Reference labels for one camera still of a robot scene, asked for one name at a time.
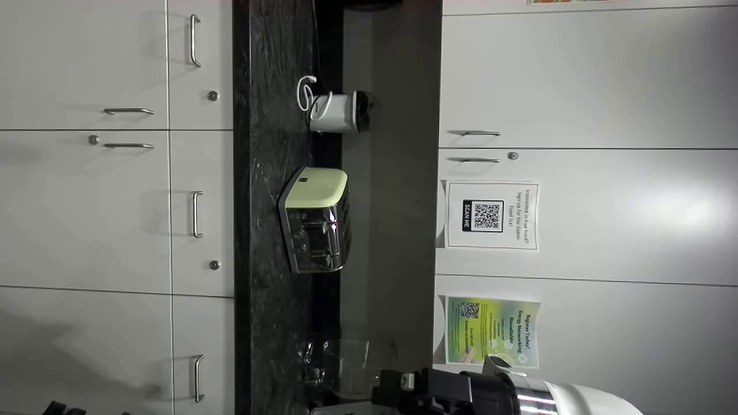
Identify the lower left horizontal handle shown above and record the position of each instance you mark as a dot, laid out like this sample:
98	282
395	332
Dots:
115	143

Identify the top vertical cabinet handle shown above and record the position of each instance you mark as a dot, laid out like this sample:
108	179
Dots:
190	51

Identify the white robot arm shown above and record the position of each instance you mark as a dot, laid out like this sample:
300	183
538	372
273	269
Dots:
493	390

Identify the upper left horizontal handle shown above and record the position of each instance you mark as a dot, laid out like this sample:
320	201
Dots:
127	112

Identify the lower right horizontal handle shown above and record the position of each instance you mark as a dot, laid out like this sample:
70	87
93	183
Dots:
470	159

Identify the black object bottom left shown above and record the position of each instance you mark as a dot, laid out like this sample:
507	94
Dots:
63	410

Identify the green yellow poster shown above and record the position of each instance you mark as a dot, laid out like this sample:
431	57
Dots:
477	328

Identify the middle vertical cabinet handle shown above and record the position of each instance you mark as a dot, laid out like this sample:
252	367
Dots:
194	209

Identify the small clear glass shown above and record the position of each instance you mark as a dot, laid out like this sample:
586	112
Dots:
311	364

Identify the clear glass jar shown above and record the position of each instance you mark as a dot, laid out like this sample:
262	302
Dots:
354	365

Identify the upper right horizontal handle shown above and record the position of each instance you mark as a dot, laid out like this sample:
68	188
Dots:
474	132

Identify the horizontal handle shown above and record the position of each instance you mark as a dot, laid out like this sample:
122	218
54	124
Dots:
115	143
474	132
470	159
127	112

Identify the QR code paper sign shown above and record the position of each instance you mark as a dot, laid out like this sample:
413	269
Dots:
491	216

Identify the vertical cabinet handle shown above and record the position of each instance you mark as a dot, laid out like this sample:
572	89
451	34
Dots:
194	209
194	378
190	51

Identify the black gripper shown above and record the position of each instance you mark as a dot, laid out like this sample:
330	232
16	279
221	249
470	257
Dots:
401	390

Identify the silver cream toaster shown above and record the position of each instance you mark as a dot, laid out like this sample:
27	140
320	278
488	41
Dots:
315	219

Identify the bottom vertical cabinet handle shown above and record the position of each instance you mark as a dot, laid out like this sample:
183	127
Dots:
194	378

